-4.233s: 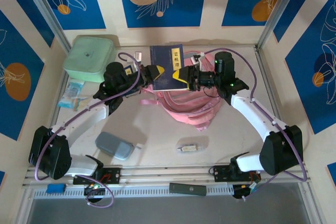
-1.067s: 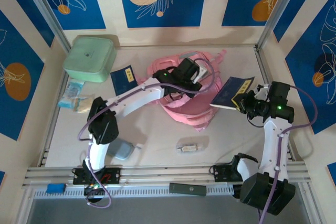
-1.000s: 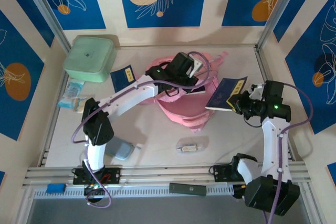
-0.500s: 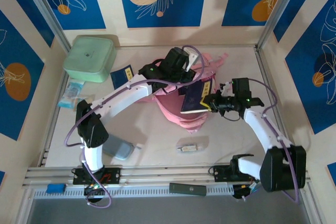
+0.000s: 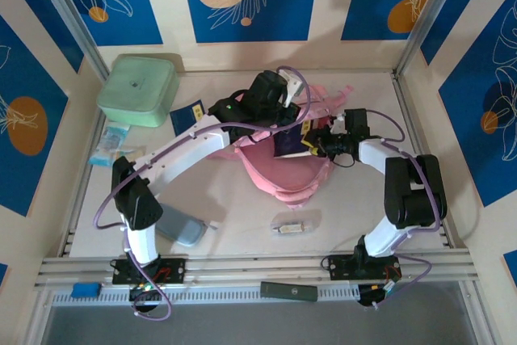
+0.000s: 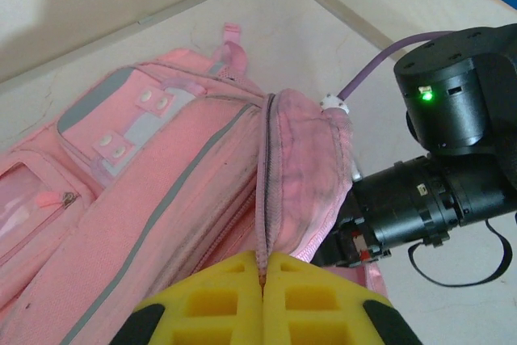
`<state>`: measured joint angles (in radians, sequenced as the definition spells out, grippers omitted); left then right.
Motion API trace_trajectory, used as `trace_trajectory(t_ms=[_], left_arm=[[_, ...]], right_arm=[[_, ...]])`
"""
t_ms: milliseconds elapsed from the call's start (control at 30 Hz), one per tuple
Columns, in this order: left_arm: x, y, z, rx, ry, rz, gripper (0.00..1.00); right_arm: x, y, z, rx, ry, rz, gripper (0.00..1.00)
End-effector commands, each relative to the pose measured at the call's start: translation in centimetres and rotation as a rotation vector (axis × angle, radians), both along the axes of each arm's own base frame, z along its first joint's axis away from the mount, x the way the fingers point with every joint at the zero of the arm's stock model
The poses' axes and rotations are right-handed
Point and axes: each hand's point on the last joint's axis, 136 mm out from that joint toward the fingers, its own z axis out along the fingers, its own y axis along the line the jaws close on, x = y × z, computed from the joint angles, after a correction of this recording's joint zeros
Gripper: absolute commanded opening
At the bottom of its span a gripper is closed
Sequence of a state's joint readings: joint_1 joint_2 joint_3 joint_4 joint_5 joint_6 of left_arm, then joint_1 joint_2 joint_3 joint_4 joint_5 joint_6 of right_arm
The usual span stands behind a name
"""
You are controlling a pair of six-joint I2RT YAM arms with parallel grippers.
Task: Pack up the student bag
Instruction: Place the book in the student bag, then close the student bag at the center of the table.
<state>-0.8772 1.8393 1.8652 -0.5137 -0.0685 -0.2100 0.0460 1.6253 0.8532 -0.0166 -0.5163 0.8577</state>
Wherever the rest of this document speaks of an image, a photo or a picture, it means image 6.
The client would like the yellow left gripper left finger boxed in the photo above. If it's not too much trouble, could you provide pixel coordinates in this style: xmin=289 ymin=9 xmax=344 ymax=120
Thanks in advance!
xmin=112 ymin=250 xmax=263 ymax=345

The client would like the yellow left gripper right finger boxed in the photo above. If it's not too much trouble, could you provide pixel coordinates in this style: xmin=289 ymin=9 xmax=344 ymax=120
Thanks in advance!
xmin=262 ymin=251 xmax=421 ymax=345

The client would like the pink student backpack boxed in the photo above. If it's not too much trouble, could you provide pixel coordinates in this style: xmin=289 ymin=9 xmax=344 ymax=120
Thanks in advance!
xmin=0 ymin=21 xmax=389 ymax=345

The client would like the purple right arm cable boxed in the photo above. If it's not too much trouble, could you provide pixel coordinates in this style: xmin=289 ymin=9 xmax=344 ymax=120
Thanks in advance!
xmin=338 ymin=31 xmax=449 ymax=106

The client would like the thin black cable loop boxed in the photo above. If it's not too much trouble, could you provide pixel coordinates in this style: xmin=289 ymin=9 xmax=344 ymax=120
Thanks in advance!
xmin=406 ymin=215 xmax=515 ymax=288

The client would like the aluminium side rail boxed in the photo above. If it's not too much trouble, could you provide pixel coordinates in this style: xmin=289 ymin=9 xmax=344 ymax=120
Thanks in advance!
xmin=288 ymin=0 xmax=407 ymax=53

